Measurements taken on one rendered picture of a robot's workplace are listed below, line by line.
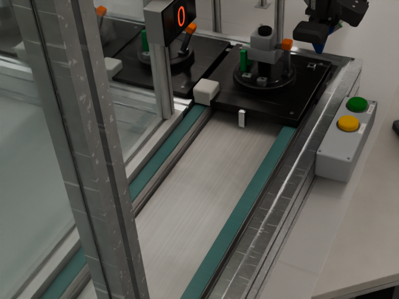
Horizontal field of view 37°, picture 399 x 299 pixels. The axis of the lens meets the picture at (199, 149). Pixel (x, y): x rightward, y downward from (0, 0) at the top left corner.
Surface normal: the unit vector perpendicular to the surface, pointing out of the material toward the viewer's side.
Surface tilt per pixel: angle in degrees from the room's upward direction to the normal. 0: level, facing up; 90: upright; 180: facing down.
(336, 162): 90
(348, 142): 0
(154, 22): 90
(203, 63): 0
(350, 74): 0
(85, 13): 90
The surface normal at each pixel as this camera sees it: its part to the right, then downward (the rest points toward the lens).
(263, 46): -0.44, 0.60
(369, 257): -0.06, -0.76
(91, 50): 0.90, 0.25
